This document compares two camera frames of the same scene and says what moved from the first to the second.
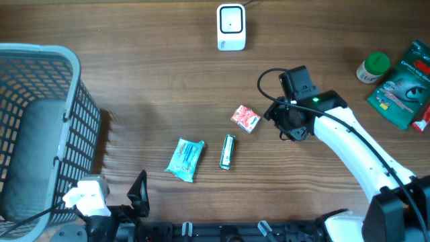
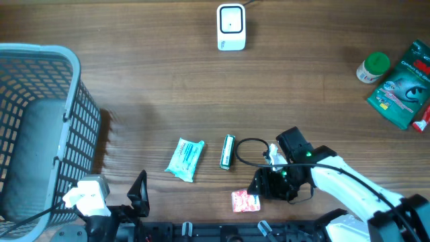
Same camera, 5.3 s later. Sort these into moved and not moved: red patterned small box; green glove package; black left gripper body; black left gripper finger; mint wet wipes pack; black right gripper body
Moved: black right gripper body; red patterned small box
Not moved: black left gripper body; green glove package; black left gripper finger; mint wet wipes pack
